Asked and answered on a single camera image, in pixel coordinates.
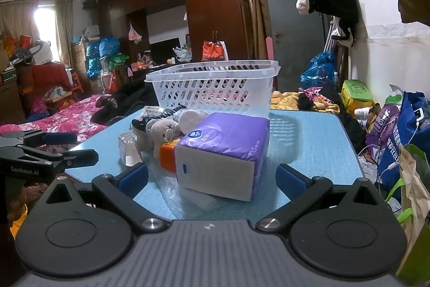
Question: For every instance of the pink white hanging bag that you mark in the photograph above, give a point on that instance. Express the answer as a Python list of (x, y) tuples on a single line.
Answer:
[(134, 34)]

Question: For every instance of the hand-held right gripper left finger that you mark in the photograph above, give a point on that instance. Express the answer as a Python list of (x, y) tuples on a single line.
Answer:
[(132, 177)]

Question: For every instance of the black clothing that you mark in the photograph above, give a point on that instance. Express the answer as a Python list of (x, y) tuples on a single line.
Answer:
[(124, 98)]

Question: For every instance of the red cloth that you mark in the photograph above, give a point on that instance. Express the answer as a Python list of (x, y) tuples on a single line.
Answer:
[(43, 75)]

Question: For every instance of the black television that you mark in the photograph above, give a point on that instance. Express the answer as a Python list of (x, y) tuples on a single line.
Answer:
[(164, 50)]

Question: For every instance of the white plastic basket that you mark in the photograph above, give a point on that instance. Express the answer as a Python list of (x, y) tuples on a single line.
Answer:
[(208, 88)]

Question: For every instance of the window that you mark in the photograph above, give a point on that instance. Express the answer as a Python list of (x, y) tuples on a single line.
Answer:
[(47, 31)]

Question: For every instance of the brown wooden wardrobe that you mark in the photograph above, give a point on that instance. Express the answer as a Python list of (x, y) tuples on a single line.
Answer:
[(211, 1)]

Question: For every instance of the red white plastic bag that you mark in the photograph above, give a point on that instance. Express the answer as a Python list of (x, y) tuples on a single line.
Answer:
[(214, 51)]

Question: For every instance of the brown green paper bag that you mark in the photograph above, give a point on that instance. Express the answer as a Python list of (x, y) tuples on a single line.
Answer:
[(415, 193)]

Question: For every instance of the purple tissue pack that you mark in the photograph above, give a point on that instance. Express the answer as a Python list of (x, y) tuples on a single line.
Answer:
[(221, 145)]

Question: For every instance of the black white striped cloth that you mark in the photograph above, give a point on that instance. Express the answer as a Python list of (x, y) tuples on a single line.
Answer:
[(142, 124)]

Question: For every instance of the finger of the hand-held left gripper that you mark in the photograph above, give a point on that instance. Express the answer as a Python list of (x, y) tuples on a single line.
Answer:
[(80, 157), (58, 138)]

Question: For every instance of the blue shopping bag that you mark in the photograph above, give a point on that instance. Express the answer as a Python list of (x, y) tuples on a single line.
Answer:
[(408, 132)]

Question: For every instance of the grey door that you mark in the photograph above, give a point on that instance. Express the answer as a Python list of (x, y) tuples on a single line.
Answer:
[(289, 24)]

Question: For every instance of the clear plastic bag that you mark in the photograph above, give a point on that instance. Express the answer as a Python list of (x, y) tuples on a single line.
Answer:
[(158, 179)]

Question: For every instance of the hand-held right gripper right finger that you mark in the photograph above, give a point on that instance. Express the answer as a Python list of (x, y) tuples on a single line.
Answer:
[(290, 177)]

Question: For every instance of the yellow blanket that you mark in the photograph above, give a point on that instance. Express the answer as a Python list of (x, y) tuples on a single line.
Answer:
[(285, 100)]

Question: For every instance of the grey teddy bear plush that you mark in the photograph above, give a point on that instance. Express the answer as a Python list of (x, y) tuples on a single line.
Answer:
[(164, 135)]

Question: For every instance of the purple printed bag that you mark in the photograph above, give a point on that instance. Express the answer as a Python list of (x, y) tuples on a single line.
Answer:
[(383, 125)]

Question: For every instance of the wooden boards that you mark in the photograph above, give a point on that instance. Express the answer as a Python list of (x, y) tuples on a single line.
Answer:
[(253, 24)]

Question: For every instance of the beige curtain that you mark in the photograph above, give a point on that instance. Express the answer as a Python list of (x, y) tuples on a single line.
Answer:
[(63, 31)]

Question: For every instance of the pink board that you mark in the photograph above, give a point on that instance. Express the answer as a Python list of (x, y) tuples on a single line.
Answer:
[(269, 50)]

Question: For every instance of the blue patterned plastic bags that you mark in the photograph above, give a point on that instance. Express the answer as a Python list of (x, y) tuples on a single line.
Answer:
[(100, 53)]

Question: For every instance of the orange box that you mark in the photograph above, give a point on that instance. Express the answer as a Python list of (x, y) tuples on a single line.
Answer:
[(167, 156)]

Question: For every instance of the blue plastic bag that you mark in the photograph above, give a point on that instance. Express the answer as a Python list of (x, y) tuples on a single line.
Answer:
[(317, 70)]

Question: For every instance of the pink floral blanket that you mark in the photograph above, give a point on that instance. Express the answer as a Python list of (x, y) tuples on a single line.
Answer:
[(67, 115)]

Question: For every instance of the white polka dot bag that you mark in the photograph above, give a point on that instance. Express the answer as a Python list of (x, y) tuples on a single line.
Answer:
[(42, 53)]

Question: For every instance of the printed white box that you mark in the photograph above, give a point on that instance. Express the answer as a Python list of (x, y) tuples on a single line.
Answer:
[(153, 112)]

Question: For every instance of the yellow green box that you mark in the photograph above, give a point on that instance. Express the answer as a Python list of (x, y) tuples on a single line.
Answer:
[(356, 93)]

